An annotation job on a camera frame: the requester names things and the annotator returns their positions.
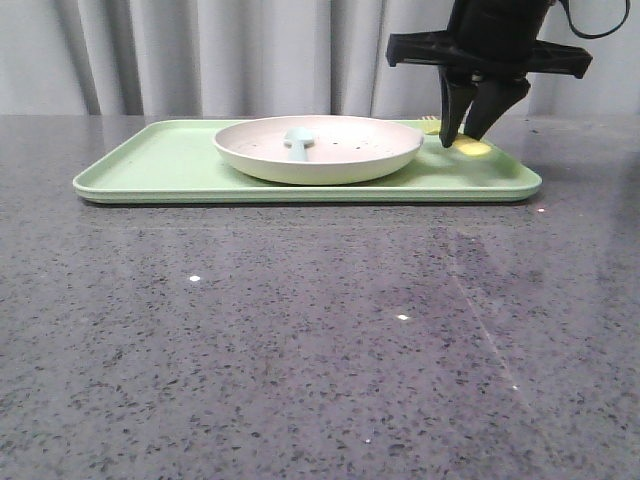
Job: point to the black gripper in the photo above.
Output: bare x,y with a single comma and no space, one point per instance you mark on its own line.
495,44

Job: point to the yellow plastic fork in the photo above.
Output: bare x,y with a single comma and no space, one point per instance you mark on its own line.
431,125

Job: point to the cream round plate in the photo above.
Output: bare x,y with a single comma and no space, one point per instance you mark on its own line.
346,149

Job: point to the light blue plastic spoon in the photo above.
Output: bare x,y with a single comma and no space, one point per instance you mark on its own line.
297,140

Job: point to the light green plastic tray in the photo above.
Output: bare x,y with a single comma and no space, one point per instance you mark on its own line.
175,161

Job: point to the grey pleated curtain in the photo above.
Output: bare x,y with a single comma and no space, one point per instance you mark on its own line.
214,58

